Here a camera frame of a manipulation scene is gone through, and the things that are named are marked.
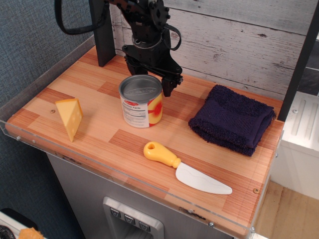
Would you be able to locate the toy tin can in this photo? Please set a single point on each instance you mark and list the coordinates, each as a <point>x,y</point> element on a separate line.
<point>141,100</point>

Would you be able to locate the black vertical post left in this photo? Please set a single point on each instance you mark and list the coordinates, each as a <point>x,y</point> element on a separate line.
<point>103,32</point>

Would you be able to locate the silver dispenser button panel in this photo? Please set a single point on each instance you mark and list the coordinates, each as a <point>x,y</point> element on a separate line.
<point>126,222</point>

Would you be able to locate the silver toy fridge cabinet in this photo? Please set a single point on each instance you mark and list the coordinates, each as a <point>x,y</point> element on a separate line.
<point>85,191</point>

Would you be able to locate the black vertical post right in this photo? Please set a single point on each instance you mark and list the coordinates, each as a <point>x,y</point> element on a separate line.
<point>300,65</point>

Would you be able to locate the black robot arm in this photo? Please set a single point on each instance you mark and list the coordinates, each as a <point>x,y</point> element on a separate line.
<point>151,43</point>

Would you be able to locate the clear acrylic table guard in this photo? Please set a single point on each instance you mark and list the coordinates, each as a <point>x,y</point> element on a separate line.
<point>106,145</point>

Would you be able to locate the black vertical post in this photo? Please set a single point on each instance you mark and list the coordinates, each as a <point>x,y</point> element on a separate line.
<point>103,32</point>
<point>300,65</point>

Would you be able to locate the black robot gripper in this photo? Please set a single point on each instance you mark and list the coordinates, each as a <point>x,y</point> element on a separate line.
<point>157,59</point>

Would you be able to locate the white toy sink unit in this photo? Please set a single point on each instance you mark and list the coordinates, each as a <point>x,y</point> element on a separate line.
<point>296,165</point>

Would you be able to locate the yellow handled toy knife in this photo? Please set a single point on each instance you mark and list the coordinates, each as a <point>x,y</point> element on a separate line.
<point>184,173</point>

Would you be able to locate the folded dark blue towel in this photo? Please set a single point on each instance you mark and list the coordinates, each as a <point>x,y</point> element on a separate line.
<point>232,120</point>

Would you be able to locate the yellow toy cheese wedge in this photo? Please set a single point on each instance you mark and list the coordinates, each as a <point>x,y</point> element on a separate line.
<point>71,114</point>

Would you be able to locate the orange object bottom left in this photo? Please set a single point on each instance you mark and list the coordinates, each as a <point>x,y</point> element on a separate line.
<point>30,233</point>

